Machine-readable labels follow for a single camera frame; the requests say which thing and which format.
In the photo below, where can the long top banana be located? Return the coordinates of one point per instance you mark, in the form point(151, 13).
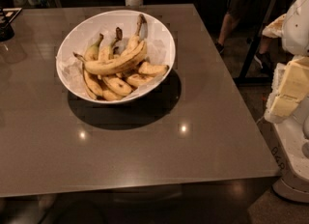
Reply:
point(112, 66)

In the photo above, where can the person's legs in background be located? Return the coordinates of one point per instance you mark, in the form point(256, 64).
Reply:
point(235, 12)

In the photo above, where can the bottom banana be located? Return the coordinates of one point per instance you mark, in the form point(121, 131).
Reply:
point(109, 94)

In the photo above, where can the black object at table corner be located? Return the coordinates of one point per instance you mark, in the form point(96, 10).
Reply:
point(7, 16)

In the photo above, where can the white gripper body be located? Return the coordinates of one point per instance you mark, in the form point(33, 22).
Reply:
point(297, 30)

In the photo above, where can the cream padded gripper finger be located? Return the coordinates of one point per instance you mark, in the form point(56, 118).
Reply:
point(290, 86)

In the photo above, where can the lower right banana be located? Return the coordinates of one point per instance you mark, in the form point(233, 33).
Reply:
point(136, 80)

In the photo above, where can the centre spotted banana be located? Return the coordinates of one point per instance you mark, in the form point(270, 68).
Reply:
point(117, 85)

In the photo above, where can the middle upright banana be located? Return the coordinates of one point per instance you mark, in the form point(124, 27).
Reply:
point(106, 53)

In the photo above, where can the right short banana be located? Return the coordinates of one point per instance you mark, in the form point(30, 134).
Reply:
point(152, 70)

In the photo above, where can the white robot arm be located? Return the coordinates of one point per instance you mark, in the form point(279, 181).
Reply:
point(293, 138)

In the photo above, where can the lower left banana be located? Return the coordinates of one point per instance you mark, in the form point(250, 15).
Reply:
point(92, 86)

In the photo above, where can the upright banana with dark stem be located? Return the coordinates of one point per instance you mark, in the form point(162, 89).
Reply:
point(134, 40)

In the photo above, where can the left greenish banana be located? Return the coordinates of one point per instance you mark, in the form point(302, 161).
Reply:
point(91, 53)

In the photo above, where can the black metal stand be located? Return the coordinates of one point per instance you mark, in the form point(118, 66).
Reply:
point(256, 44)

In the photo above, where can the white bowl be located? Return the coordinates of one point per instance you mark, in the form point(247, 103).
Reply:
point(154, 31)

